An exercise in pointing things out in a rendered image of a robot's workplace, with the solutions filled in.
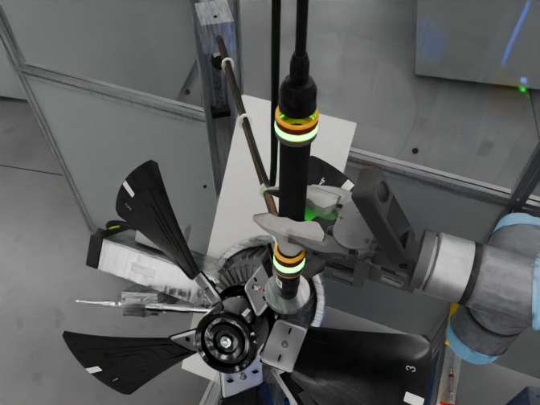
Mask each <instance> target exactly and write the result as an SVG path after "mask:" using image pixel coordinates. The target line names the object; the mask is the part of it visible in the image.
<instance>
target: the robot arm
mask: <svg viewBox="0 0 540 405"><path fill-rule="evenodd" d="M316 216H320V217H322V218H324V219H328V220H334V219H336V220H337V221H336V223H335V225H333V226H329V227H328V229H327V234H325V233H324V232H323V230H322V229H321V226H320V225H319V223H317V222H313V221H311V220H312V219H314V218H315V217H316ZM305 220H307V221H304V222H296V221H293V220H291V219H289V218H287V217H283V218H281V217H276V216H275V215H272V214H271V213H270V212H267V213H262V214H258V215H253V221H254V222H255V223H256V224H257V225H258V226H259V227H261V228H262V229H263V230H264V231H266V232H267V233H269V234H271V235H272V236H274V237H275V239H276V242H277V245H278V247H279V249H280V251H281V252H282V253H283V254H285V255H287V256H295V255H297V254H298V253H299V252H300V251H301V250H306V251H307V252H308V253H310V254H312V255H313V256H316V257H318V258H321V259H323V260H325V271H324V277H326V278H329V279H331V280H335V281H338V282H341V283H343V284H348V285H350V286H353V287H355V288H360V289H363V287H364V284H365V282H366V280H367V279H368V280H372V281H375V282H379V283H381V284H385V285H388V286H391V287H393V288H397V289H401V290H403V291H406V292H409V293H413V292H414V290H415V288H417V289H420V288H421V287H422V291H423V293H425V294H427V295H430V296H433V297H437V298H440V299H443V300H446V301H450V302H452V303H457V304H459V305H458V307H457V309H456V311H455V312H454V313H453V314H452V315H451V316H450V318H449V323H448V327H447V331H446V335H447V339H448V344H449V345H450V347H451V348H452V350H453V351H454V352H455V353H456V354H457V355H458V356H459V357H460V358H462V359H464V360H465V361H467V362H471V363H474V364H487V363H490V362H492V361H494V360H495V359H496V358H498V357H500V356H502V355H503V354H504V353H505V352H506V351H507V349H508V347H509V346H510V345H511V344H512V342H513V341H514V340H515V339H516V338H517V337H518V336H519V334H520V333H521V332H522V331H524V330H525V329H526V328H527V327H528V326H529V327H531V328H533V330H540V218H539V217H533V216H531V215H529V214H527V213H513V214H509V215H506V216H505V217H503V218H502V219H501V220H500V221H499V222H498V224H497V226H496V228H495V229H494V231H493V232H492V233H491V235H490V236H489V238H488V241H487V245H485V244H482V243H478V242H473V241H470V240H467V239H462V238H460V237H456V236H454V235H449V234H445V233H443V232H441V233H439V234H438V236H436V232H435V231H430V230H427V229H425V230H424V231H423V234H422V237H421V239H420V241H417V240H415V232H414V230H413V229H412V227H411V224H410V223H409V221H408V219H407V217H406V215H405V214H404V212H403V209H402V207H401V206H400V205H399V202H398V200H397V198H396V197H395V194H394V193H393V191H392V189H391V187H390V185H389V183H388V181H387V180H386V178H385V176H384V174H383V172H382V170H381V169H380V168H379V167H378V166H374V167H370V168H365V169H361V170H360V171H359V174H358V178H357V181H356V183H355V185H354V189H353V192H350V191H348V190H345V189H342V188H339V187H336V186H322V185H314V184H312V185H311V186H307V195H306V205H305ZM324 234H325V235H324ZM333 272H336V273H339V274H342V275H344V276H349V277H352V278H354V280H353V283H352V282H349V281H347V280H343V279H340V278H337V277H335V276H333Z"/></svg>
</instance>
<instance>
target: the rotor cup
mask: <svg viewBox="0 0 540 405"><path fill-rule="evenodd" d="M246 283H247V282H239V283H236V284H232V285H230V286H228V287H227V288H225V289H224V290H223V291H222V292H221V293H220V295H221V296H222V297H223V299H222V300H221V301H220V302H218V303H216V304H214V305H213V306H212V308H213V307H214V308H213V309H212V310H211V311H210V312H209V313H207V314H206V315H205V316H204V317H203V318H202V319H201V320H200V322H199V323H198V326H197V328H196V331H195V337H194V339H195V345H196V348H197V351H198V354H199V355H200V357H201V358H202V360H203V361H204V362H205V363H206V364H207V365H208V366H209V367H211V368H212V369H214V370H217V371H218V372H221V373H224V374H235V373H239V372H241V371H243V370H245V369H247V368H248V367H249V366H250V365H251V364H252V363H253V362H254V361H255V359H256V357H257V356H258V350H259V349H260V347H261V346H262V345H263V344H264V345H263V348H262V349H261V351H260V353H262V352H263V351H264V347H265V345H266V343H267V341H268V338H269V335H270V333H271V332H272V328H273V326H274V324H275V322H276V319H278V320H283V317H282V313H278V312H276V311H274V310H273V309H272V308H270V310H269V311H268V313H267V315H266V316H265V318H264V319H261V317H260V316H257V315H256V314H255V312H254V310H253V308H252V305H251V303H250V301H249V299H248V295H247V294H246V292H245V285H246ZM246 309H250V310H251V311H250V312H249V313H248V314H247V315H246V316H244V315H242V313H243V312H244V311H245V310H246ZM222 337H229V338H230V339H231V345H230V346H229V347H227V348H225V347H223V346H221V344H220V339H221V338H222Z"/></svg>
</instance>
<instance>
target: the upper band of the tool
mask: <svg viewBox="0 0 540 405"><path fill-rule="evenodd" d="M315 114H316V116H315ZM315 114H313V115H312V116H310V117H307V118H304V120H302V119H291V118H289V117H286V116H285V115H283V114H282V113H281V112H280V110H279V105H278V106H277V108H276V120H277V121H278V123H279V124H280V125H282V126H284V127H285V128H287V129H294V130H302V129H307V128H310V127H312V126H313V125H315V124H316V123H317V120H318V117H319V112H318V109H317V108H316V111H315ZM281 116H282V117H281ZM287 119H288V120H287ZM305 120H306V121H305ZM292 123H299V124H303V125H290V124H292ZM277 128H278V127H277ZM278 129H279V128H278ZM314 130H315V129H314ZM314 130H313V131H314ZM280 131H281V130H280ZM281 132H283V131H281ZM283 133H285V132H283ZM310 133H311V132H310ZM286 134H288V133H286ZM306 134H309V133H306ZM306 134H303V135H292V134H288V135H291V136H304V135H306ZM278 135H279V134H278ZM314 135H315V134H314ZM314 135H313V136H314ZM279 136H280V135H279ZM282 138H283V137H282ZM311 138H312V137H311ZM283 139H285V138H283ZM309 139H310V138H309ZM285 140H287V139H285ZM307 140H308V139H307ZM307 140H303V141H307ZM287 141H290V140H287ZM294 142H300V141H294Z"/></svg>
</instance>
